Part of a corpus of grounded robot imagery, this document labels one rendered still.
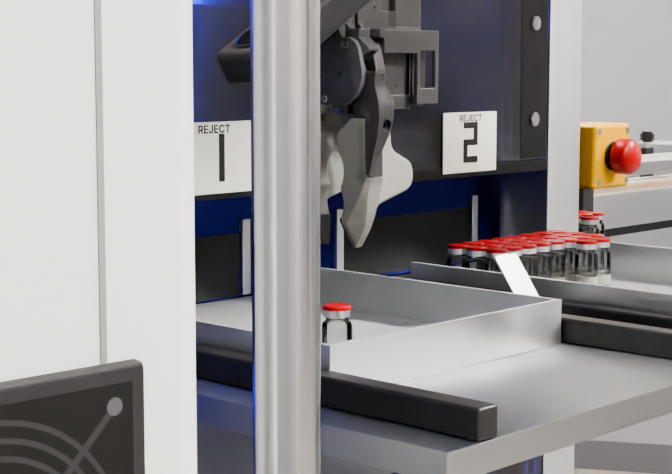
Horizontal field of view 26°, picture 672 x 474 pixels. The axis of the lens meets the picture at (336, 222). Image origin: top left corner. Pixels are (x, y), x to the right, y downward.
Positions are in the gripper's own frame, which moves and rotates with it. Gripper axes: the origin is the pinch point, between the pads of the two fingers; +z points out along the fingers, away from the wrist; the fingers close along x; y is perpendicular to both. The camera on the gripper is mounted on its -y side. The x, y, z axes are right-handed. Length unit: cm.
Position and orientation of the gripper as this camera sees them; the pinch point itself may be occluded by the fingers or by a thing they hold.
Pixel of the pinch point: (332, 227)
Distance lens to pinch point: 102.2
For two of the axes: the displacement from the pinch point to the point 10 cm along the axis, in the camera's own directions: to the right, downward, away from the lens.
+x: -7.2, -0.8, 6.9
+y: 6.9, -0.8, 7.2
